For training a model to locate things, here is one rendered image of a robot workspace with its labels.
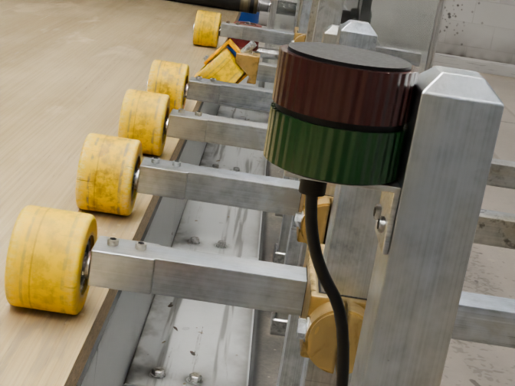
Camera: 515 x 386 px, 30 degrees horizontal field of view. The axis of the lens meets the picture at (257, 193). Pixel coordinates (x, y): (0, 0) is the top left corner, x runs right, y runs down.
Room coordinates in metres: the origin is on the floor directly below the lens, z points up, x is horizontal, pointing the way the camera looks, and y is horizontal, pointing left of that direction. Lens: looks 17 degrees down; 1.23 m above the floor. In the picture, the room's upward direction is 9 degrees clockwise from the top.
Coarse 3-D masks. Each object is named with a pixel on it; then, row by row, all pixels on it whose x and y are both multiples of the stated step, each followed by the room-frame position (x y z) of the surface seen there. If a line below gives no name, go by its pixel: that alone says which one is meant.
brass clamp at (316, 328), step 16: (320, 288) 0.64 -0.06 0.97; (304, 304) 0.67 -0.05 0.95; (320, 304) 0.63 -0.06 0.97; (352, 304) 0.62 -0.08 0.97; (304, 320) 0.63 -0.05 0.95; (320, 320) 0.61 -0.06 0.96; (352, 320) 0.61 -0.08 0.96; (304, 336) 0.62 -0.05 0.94; (320, 336) 0.61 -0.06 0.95; (352, 336) 0.61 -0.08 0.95; (304, 352) 0.63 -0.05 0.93; (320, 352) 0.61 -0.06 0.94; (336, 352) 0.61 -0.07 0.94; (352, 352) 0.61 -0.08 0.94; (320, 368) 0.61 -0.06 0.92; (336, 368) 0.62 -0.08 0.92; (352, 368) 0.61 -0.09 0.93
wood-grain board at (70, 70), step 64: (0, 0) 2.42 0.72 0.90; (64, 0) 2.62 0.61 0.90; (128, 0) 2.86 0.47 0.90; (0, 64) 1.61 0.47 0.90; (64, 64) 1.70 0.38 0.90; (128, 64) 1.80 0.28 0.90; (192, 64) 1.92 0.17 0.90; (0, 128) 1.20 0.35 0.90; (64, 128) 1.25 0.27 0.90; (0, 192) 0.95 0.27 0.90; (64, 192) 0.98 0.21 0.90; (0, 256) 0.78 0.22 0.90; (0, 320) 0.65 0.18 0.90; (64, 320) 0.67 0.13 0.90; (0, 384) 0.56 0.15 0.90; (64, 384) 0.58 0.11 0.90
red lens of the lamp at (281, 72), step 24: (288, 72) 0.39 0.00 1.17; (312, 72) 0.38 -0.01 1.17; (336, 72) 0.38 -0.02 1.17; (360, 72) 0.37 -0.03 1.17; (384, 72) 0.38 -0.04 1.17; (408, 72) 0.39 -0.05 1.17; (288, 96) 0.39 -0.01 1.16; (312, 96) 0.38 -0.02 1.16; (336, 96) 0.37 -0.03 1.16; (360, 96) 0.37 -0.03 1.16; (384, 96) 0.38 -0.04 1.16; (408, 96) 0.39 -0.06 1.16; (336, 120) 0.37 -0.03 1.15; (360, 120) 0.38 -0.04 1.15; (384, 120) 0.38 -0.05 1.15; (408, 120) 0.40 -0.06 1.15
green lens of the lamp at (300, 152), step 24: (288, 120) 0.38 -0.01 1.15; (264, 144) 0.40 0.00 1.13; (288, 144) 0.38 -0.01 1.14; (312, 144) 0.38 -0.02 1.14; (336, 144) 0.37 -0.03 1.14; (360, 144) 0.38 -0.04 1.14; (384, 144) 0.38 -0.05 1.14; (288, 168) 0.38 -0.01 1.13; (312, 168) 0.38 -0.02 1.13; (336, 168) 0.37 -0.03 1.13; (360, 168) 0.38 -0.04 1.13; (384, 168) 0.38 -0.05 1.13
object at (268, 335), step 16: (272, 176) 1.89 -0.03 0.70; (272, 224) 1.58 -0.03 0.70; (272, 240) 1.50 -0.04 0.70; (272, 256) 1.42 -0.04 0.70; (256, 320) 1.21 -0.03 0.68; (272, 320) 1.13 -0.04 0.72; (256, 336) 1.13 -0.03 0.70; (272, 336) 1.13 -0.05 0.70; (256, 352) 1.08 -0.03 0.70; (272, 352) 1.08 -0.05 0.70; (256, 368) 1.03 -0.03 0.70; (272, 368) 1.04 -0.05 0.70; (256, 384) 0.99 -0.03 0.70; (272, 384) 1.00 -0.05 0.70
